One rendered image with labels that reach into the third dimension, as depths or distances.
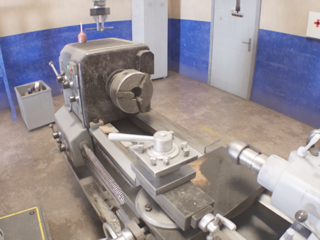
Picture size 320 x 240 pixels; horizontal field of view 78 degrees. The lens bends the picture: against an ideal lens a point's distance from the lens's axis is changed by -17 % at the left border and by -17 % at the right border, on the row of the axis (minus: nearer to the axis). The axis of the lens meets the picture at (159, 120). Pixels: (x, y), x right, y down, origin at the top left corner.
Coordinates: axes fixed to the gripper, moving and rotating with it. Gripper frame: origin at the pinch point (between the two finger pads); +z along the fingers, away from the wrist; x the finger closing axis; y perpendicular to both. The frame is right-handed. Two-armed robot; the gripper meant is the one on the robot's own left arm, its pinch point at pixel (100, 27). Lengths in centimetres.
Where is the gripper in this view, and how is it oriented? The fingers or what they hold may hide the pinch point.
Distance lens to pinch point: 160.3
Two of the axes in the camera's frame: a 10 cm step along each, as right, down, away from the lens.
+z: 0.0, 8.9, 4.5
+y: -3.7, -4.2, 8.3
